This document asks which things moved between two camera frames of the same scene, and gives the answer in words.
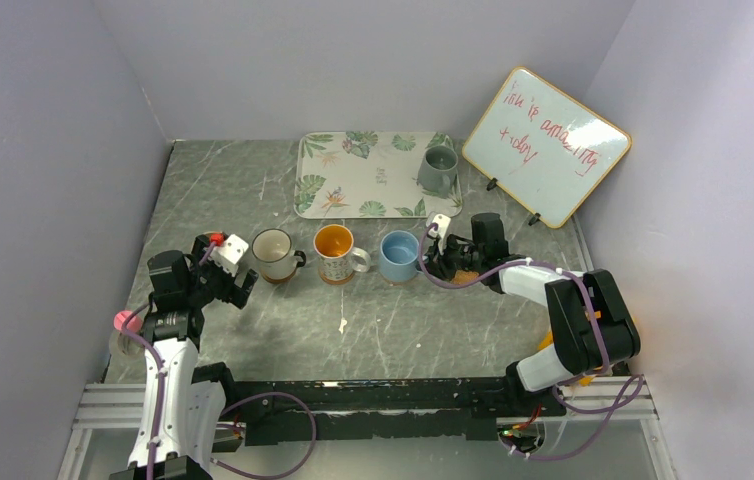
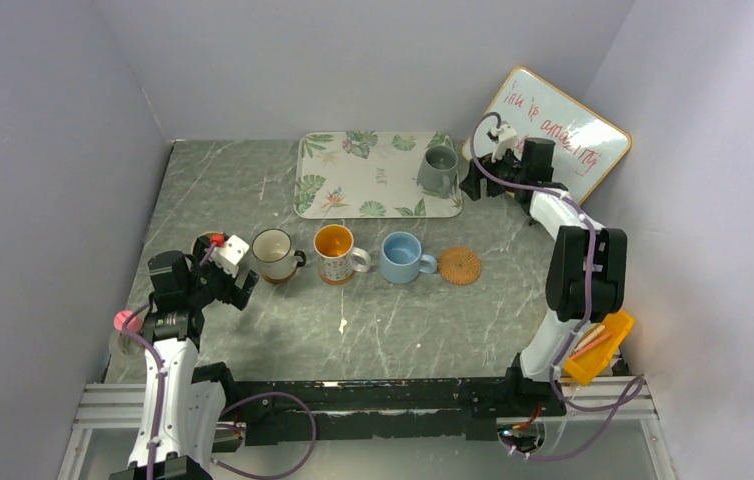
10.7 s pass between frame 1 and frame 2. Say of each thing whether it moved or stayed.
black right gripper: moved
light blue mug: stayed
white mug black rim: stayed
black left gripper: stayed
